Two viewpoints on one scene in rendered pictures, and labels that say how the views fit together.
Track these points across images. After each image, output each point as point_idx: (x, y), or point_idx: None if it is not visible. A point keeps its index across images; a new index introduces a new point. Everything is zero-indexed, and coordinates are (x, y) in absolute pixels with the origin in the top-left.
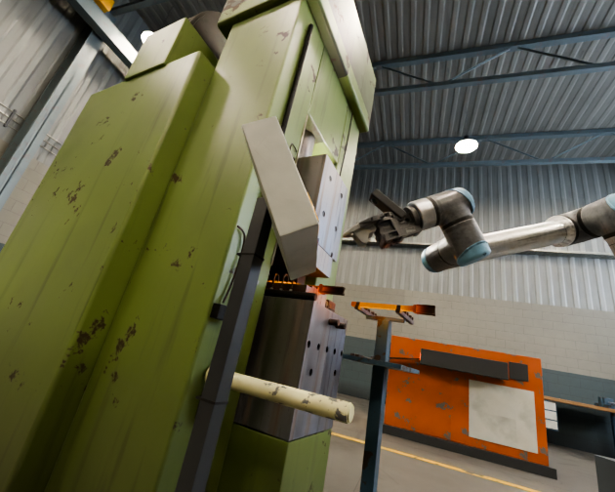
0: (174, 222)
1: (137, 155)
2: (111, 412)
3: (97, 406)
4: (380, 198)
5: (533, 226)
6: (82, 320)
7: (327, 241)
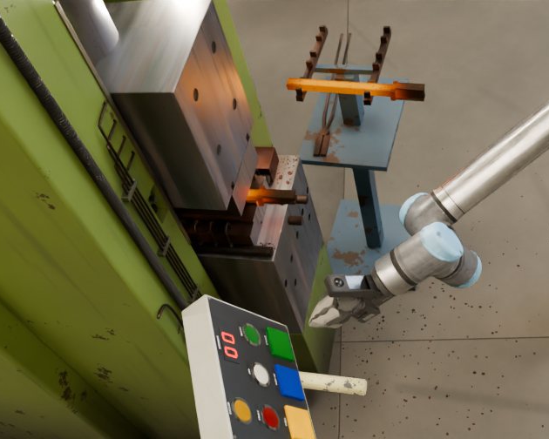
0: (39, 304)
1: None
2: (147, 401)
3: (126, 399)
4: (342, 296)
5: None
6: (54, 395)
7: (238, 148)
